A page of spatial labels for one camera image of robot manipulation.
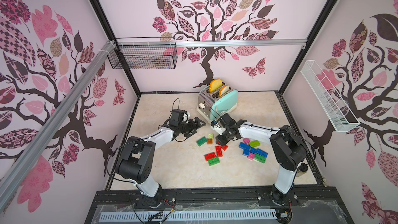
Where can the aluminium rail back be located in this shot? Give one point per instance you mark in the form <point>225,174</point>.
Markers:
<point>221,43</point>

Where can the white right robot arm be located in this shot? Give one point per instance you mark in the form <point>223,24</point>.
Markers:
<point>288,147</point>

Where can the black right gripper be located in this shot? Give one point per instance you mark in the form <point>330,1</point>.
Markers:
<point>227,131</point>

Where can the red long lego brick upright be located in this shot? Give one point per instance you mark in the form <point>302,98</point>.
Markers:
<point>219,151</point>

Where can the aluminium rail left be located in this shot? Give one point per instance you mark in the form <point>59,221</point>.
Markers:
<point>19,170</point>

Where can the lime lego brick right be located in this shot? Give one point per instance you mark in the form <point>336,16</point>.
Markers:
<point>254,144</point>

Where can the aluminium rail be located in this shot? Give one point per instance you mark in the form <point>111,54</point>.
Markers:
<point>19,170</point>
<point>221,43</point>

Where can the pink lego brick lower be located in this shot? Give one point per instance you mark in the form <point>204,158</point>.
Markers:
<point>251,156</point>

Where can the dark green lego brick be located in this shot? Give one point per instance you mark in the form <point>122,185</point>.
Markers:
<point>202,141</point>

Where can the green long lego brick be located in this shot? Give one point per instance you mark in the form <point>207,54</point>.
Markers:
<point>213,161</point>

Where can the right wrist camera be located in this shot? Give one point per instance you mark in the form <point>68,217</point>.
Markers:
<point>216,126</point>

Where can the red long lego brick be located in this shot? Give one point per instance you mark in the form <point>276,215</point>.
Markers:
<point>210,156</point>
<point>219,151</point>

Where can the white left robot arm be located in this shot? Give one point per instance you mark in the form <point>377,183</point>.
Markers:
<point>136,159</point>

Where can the toast slice right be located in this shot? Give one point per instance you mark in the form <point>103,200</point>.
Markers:
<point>223,90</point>

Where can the black wire basket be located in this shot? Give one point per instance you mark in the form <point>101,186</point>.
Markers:
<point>144,53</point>

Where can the toast slice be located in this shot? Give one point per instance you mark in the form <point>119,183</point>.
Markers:
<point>223,90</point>
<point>215,84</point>

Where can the mint and cream toaster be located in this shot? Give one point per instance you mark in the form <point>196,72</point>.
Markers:
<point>212,105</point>

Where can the green lego brick right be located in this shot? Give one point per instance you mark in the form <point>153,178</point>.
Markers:
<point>259,158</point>

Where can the white slotted cable duct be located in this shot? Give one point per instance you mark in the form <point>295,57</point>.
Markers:
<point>186,216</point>

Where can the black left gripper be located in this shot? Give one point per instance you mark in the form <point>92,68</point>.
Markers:
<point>192,127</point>

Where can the blue lego brick left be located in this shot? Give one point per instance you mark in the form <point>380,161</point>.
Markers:
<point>244,146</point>

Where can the toast slice left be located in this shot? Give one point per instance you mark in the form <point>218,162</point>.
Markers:
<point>215,84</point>

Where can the blue long lego brick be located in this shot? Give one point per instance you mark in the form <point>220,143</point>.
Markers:
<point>261,153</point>

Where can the white wire shelf basket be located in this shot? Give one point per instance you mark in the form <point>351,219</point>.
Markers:
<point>323,83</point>

